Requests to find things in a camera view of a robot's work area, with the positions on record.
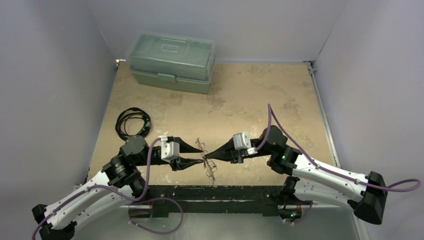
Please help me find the aluminium frame rail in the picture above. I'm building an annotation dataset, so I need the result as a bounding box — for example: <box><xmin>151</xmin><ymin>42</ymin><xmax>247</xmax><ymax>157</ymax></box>
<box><xmin>302</xmin><ymin>61</ymin><xmax>370</xmax><ymax>240</ymax></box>

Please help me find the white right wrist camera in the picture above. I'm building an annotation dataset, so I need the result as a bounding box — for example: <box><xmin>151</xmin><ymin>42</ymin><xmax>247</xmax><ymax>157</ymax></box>
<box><xmin>232</xmin><ymin>131</ymin><xmax>258</xmax><ymax>156</ymax></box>

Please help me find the green plastic toolbox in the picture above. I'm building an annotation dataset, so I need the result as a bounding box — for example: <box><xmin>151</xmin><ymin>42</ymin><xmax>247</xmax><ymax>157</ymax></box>
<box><xmin>126</xmin><ymin>32</ymin><xmax>216</xmax><ymax>94</ymax></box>

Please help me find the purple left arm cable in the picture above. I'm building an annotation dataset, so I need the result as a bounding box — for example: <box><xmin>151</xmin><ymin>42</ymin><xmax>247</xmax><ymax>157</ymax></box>
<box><xmin>31</xmin><ymin>137</ymin><xmax>185</xmax><ymax>240</ymax></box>

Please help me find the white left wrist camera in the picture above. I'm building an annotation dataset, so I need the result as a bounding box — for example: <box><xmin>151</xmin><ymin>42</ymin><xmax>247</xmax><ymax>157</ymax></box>
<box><xmin>159</xmin><ymin>135</ymin><xmax>180</xmax><ymax>163</ymax></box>

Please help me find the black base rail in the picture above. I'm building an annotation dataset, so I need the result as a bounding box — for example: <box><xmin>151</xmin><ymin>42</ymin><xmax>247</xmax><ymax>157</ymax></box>
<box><xmin>130</xmin><ymin>185</ymin><xmax>310</xmax><ymax>218</ymax></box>

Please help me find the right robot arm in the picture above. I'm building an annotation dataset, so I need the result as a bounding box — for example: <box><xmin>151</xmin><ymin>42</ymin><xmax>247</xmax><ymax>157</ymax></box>
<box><xmin>204</xmin><ymin>125</ymin><xmax>388</xmax><ymax>225</ymax></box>

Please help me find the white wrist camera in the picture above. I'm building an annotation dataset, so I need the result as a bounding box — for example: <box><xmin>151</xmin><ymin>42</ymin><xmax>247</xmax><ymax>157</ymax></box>
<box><xmin>159</xmin><ymin>135</ymin><xmax>180</xmax><ymax>163</ymax></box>
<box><xmin>232</xmin><ymin>131</ymin><xmax>258</xmax><ymax>156</ymax></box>

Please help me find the coiled black cable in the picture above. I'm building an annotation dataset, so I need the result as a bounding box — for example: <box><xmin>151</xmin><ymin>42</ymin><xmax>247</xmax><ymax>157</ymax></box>
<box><xmin>115</xmin><ymin>107</ymin><xmax>152</xmax><ymax>142</ymax></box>

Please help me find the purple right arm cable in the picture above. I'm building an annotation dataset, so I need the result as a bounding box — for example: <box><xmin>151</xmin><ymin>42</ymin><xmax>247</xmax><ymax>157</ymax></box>
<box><xmin>255</xmin><ymin>103</ymin><xmax>422</xmax><ymax>226</ymax></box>

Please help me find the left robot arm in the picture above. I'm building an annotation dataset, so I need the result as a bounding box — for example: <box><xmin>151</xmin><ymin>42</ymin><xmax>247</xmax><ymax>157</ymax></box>
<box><xmin>31</xmin><ymin>135</ymin><xmax>203</xmax><ymax>240</ymax></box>

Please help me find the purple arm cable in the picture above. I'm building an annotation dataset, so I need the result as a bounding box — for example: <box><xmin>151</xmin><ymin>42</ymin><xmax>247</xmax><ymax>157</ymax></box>
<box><xmin>255</xmin><ymin>103</ymin><xmax>422</xmax><ymax>226</ymax></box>
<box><xmin>31</xmin><ymin>137</ymin><xmax>185</xmax><ymax>240</ymax></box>

